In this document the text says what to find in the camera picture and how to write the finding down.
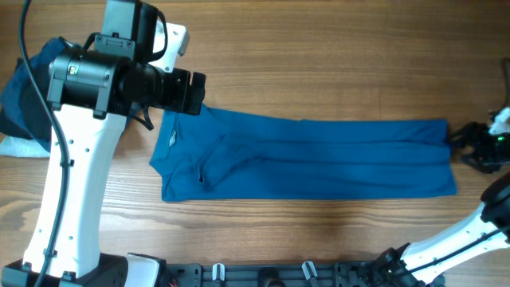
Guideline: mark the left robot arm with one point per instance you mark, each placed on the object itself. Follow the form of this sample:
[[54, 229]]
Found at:
[[90, 95]]

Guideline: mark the blue polo shirt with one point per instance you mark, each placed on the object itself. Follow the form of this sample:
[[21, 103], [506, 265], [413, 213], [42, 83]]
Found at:
[[221, 154]]

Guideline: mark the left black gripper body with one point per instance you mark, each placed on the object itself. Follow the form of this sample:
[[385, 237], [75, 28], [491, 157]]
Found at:
[[174, 89]]

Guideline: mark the dark navy crumpled garment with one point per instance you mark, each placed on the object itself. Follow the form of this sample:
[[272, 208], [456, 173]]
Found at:
[[22, 114]]

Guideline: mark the white cloth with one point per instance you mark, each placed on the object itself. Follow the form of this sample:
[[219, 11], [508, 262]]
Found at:
[[22, 148]]

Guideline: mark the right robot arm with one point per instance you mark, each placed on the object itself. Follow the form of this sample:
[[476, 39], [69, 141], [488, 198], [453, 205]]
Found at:
[[484, 230]]

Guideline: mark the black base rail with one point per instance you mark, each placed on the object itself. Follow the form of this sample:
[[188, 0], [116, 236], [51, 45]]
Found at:
[[339, 274]]

